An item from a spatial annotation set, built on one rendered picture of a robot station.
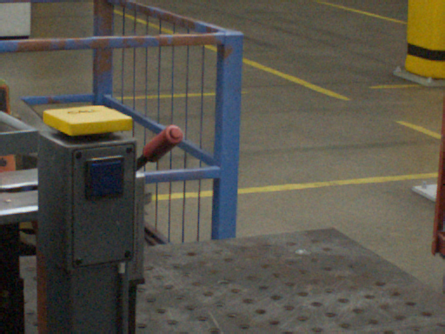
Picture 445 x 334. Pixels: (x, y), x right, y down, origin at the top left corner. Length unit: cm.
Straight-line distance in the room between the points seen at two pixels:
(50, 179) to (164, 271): 100
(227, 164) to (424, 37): 510
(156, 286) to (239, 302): 15
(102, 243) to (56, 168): 8
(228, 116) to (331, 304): 143
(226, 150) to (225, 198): 14
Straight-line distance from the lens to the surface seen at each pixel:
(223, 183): 327
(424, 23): 825
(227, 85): 321
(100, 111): 103
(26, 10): 929
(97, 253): 102
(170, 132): 108
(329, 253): 213
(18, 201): 133
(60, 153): 99
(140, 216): 122
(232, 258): 208
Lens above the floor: 137
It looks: 13 degrees down
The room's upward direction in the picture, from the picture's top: 1 degrees clockwise
